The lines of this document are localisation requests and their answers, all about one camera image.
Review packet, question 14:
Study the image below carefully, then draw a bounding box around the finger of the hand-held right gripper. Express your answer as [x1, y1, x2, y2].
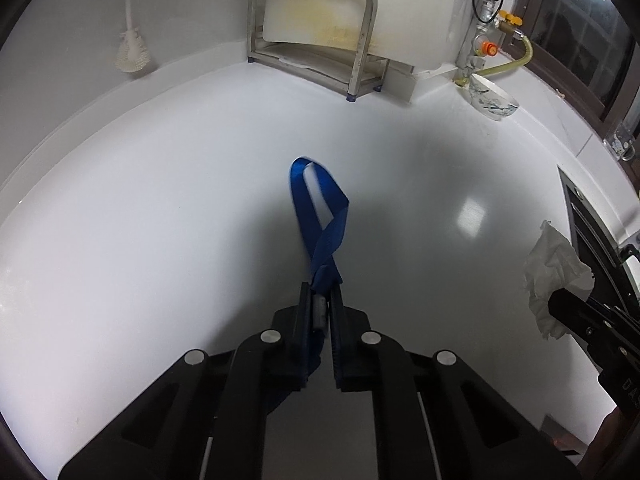
[586, 294, 640, 322]
[547, 287, 640, 368]

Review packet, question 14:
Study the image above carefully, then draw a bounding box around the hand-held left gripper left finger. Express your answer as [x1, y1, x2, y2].
[59, 281, 314, 480]

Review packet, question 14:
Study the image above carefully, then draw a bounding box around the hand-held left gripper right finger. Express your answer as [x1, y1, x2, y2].
[327, 282, 583, 480]

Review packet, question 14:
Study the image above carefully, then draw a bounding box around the white tissue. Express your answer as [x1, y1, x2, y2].
[522, 219, 597, 342]

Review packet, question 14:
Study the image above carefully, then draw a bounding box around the blue strap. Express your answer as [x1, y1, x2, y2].
[267, 156, 351, 413]

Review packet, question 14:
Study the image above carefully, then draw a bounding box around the person's right forearm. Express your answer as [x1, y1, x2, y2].
[582, 407, 640, 480]

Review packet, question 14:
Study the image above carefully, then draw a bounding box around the white patterned bowl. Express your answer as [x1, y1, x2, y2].
[468, 72, 522, 122]

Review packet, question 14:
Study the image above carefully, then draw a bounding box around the steel cutting board rack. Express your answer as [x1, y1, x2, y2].
[246, 0, 392, 104]

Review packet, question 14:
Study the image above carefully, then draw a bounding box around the blue white bottle brush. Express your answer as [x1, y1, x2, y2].
[114, 0, 154, 75]

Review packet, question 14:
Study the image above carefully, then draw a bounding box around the white cutting board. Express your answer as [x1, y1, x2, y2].
[261, 0, 462, 70]

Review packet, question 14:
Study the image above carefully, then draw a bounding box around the yellow gas hose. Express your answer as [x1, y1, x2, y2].
[479, 34, 534, 79]

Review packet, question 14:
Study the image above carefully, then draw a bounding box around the dark window frame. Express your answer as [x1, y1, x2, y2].
[519, 0, 640, 162]

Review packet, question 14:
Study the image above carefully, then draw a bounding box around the gas valve with yellow handle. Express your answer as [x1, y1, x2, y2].
[470, 0, 525, 87]

